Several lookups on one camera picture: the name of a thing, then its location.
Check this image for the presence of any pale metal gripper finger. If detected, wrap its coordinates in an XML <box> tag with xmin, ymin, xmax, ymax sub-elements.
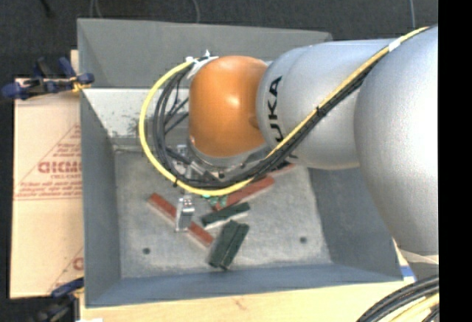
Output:
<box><xmin>183</xmin><ymin>196</ymin><xmax>197</xmax><ymax>232</ymax></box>
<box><xmin>175</xmin><ymin>196</ymin><xmax>187</xmax><ymax>233</ymax></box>

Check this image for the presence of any red-brown flat block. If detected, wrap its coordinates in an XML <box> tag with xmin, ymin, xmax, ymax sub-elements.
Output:
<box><xmin>213</xmin><ymin>175</ymin><xmax>276</xmax><ymax>211</ymax></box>
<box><xmin>147</xmin><ymin>192</ymin><xmax>215</xmax><ymax>248</ymax></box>

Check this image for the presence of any dark green flat block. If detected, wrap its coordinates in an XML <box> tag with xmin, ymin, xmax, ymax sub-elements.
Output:
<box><xmin>207</xmin><ymin>219</ymin><xmax>240</xmax><ymax>269</ymax></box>
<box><xmin>200</xmin><ymin>201</ymin><xmax>251</xmax><ymax>228</ymax></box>
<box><xmin>218</xmin><ymin>223</ymin><xmax>251</xmax><ymax>271</ymax></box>

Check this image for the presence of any grey metal bin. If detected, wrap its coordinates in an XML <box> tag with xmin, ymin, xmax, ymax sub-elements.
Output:
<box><xmin>76</xmin><ymin>18</ymin><xmax>405</xmax><ymax>309</ymax></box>

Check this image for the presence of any brown cardboard board red print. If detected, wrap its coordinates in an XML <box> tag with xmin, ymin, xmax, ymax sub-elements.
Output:
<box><xmin>9</xmin><ymin>49</ymin><xmax>86</xmax><ymax>300</ymax></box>

